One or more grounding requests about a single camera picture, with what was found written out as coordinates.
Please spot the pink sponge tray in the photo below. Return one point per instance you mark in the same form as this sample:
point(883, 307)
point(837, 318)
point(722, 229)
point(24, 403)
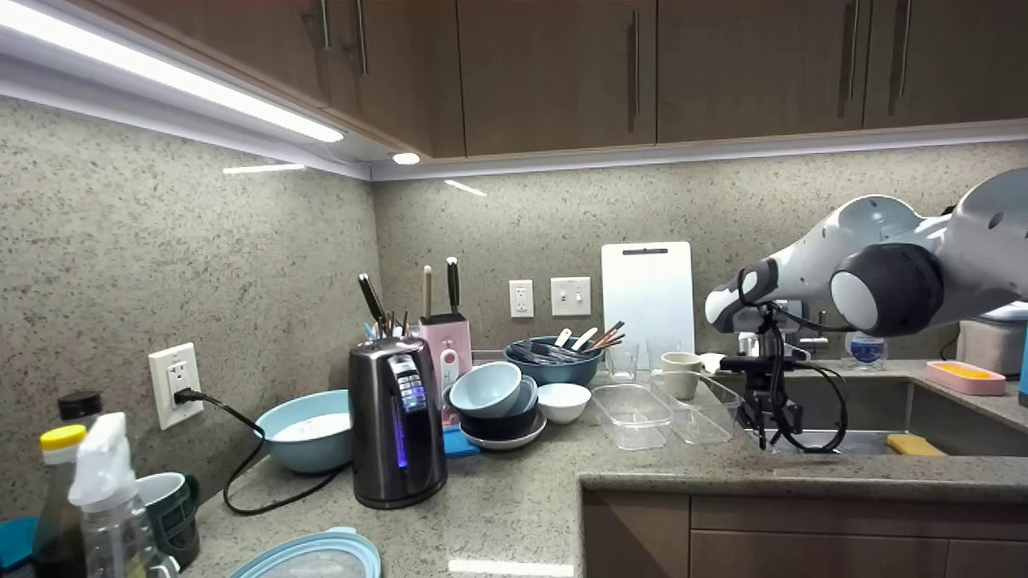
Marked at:
point(968, 386)

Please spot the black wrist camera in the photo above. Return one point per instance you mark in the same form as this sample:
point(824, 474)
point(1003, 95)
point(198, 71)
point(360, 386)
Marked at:
point(749, 365)

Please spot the dark blue utensil bowl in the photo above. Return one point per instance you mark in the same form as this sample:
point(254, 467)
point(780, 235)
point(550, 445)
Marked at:
point(550, 367)

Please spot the white shallow dish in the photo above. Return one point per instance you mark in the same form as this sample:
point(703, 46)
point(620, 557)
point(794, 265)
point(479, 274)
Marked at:
point(711, 365)

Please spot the stacked blue bowls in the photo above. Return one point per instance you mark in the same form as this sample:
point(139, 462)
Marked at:
point(516, 420)

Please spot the small white bowl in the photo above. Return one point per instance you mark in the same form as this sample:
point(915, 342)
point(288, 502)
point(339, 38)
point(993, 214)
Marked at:
point(564, 403)

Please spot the under-cabinet light strip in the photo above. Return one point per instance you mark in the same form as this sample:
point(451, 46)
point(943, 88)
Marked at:
point(160, 66)

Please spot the black capped dark bottle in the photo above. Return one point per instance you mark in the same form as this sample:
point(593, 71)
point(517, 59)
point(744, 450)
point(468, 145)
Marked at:
point(82, 405)

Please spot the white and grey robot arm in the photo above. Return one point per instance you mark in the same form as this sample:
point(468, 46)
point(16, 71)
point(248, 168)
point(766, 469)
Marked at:
point(911, 259)

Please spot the clear drinking glass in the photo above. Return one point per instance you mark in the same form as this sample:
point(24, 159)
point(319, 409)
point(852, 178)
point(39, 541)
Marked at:
point(631, 359)

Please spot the pink knife block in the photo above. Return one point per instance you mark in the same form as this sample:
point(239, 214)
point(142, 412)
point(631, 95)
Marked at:
point(455, 347)

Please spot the white cutting board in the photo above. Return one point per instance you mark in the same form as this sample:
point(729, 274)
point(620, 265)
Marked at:
point(645, 298)

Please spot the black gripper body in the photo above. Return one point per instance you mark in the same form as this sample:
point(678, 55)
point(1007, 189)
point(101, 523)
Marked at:
point(772, 390)

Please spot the grey utensil holder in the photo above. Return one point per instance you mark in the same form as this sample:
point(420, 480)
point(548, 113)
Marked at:
point(399, 326)

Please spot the round puck light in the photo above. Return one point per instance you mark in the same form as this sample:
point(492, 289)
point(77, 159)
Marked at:
point(410, 159)

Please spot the black electric kettle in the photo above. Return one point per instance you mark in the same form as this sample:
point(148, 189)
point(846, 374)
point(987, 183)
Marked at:
point(397, 427)

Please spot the white double light switch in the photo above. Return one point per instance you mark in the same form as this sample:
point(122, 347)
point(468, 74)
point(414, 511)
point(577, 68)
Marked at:
point(569, 297)

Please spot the white storage container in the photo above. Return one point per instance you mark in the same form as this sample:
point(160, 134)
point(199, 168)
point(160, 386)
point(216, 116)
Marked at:
point(983, 347)

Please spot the blue plastic item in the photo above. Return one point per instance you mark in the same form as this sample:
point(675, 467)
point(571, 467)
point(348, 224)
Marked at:
point(16, 541)

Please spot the steel sink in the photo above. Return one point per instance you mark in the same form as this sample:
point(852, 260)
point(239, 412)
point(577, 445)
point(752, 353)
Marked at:
point(887, 412)

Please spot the small light blue bowl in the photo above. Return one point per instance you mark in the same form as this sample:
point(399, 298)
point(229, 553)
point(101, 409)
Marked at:
point(485, 386)

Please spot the large light blue bowl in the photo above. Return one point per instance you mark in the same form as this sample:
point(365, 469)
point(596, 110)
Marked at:
point(307, 438)

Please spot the blue bottle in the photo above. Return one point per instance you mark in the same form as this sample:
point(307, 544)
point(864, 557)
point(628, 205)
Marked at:
point(1021, 365)

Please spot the white wall outlet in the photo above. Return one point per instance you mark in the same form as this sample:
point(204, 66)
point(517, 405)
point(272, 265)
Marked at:
point(175, 369)

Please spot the white plate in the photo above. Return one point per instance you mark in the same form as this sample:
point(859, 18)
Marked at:
point(516, 442)

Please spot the clear plastic container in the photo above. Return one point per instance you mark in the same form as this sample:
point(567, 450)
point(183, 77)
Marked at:
point(632, 418)
point(702, 412)

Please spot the clear spray bottle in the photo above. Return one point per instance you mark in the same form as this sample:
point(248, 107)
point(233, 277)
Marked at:
point(106, 461)

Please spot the white mug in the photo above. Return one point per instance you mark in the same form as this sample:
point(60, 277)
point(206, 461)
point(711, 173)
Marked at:
point(678, 374)

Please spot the blue dish cloth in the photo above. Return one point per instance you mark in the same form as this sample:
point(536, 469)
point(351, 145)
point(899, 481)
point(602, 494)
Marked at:
point(460, 445)

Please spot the dark green mug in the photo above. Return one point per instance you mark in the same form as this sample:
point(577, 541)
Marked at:
point(171, 508)

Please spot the yellow capped oil bottle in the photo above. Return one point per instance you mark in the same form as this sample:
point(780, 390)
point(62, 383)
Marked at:
point(65, 435)

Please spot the yellow sponge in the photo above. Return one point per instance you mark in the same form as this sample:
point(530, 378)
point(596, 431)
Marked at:
point(913, 445)
point(965, 374)

